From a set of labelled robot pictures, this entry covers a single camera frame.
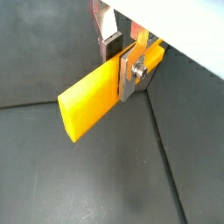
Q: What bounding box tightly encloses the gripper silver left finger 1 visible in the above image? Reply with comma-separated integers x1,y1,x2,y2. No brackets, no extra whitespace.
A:
88,0,123,62

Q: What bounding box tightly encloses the yellow two-pronged square-circle object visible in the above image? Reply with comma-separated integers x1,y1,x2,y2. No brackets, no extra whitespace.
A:
57,38,166,144

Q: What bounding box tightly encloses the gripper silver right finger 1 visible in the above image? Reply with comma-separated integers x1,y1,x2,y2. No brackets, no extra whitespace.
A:
119,21,155,102

